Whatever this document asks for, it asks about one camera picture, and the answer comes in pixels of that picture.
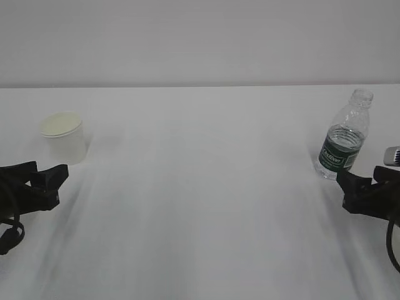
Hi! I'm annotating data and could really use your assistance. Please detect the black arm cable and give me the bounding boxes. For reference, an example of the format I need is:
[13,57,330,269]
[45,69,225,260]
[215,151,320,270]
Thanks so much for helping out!
[0,184,26,256]
[386,218,400,269]

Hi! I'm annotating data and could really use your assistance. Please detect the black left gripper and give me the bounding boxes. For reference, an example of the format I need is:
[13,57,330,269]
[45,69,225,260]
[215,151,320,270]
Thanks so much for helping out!
[1,161,69,219]

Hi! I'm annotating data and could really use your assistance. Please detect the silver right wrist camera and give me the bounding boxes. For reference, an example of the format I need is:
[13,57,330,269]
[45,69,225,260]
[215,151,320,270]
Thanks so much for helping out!
[383,146,400,167]

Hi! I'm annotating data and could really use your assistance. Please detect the clear plastic water bottle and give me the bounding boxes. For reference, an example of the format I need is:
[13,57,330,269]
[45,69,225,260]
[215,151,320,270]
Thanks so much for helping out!
[314,89,374,180]

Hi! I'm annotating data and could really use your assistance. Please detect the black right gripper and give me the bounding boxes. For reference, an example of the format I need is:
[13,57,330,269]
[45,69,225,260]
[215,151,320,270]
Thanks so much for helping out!
[336,166,399,221]

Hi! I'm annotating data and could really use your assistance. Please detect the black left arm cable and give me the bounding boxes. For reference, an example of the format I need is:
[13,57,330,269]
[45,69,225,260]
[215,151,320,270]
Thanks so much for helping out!
[0,184,26,256]

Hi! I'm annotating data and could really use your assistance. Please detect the white paper cup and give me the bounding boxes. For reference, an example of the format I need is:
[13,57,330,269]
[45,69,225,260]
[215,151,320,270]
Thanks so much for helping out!
[39,111,87,165]

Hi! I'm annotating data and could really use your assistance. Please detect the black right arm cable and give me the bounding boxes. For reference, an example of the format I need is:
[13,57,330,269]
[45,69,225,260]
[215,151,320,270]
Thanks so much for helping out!
[386,218,400,269]

